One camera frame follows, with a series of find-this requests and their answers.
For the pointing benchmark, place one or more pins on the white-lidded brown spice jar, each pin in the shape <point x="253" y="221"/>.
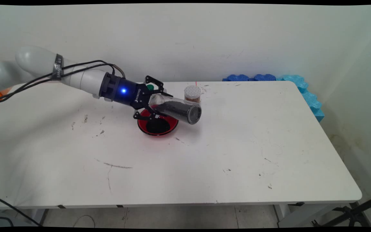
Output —
<point x="192" y="91"/>

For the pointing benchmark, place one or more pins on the clear jar of black seeds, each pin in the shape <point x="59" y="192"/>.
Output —
<point x="179" y="108"/>

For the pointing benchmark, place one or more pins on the white table leg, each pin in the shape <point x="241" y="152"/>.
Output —
<point x="281" y="212"/>
<point x="34" y="216"/>

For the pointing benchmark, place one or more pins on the black tripod stand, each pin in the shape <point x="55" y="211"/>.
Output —
<point x="353" y="213"/>

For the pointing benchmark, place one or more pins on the dark blue foam mat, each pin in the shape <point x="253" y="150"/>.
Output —
<point x="237" y="78"/>
<point x="264" y="77"/>

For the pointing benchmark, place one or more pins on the black seeds heap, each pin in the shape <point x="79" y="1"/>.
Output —
<point x="158" y="127"/>

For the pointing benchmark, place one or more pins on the light blue foam mat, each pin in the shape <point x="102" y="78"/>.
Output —
<point x="311" y="103"/>

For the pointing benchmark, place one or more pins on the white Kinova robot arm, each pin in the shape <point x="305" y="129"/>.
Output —
<point x="37" y="59"/>

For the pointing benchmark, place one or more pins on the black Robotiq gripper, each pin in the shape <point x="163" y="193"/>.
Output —
<point x="124" y="91"/>

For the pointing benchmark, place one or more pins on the small green-capped spice bottle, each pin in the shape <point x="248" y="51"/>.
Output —
<point x="150" y="87"/>

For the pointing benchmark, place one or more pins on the red bowl with black rim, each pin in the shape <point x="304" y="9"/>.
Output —
<point x="175" y="124"/>

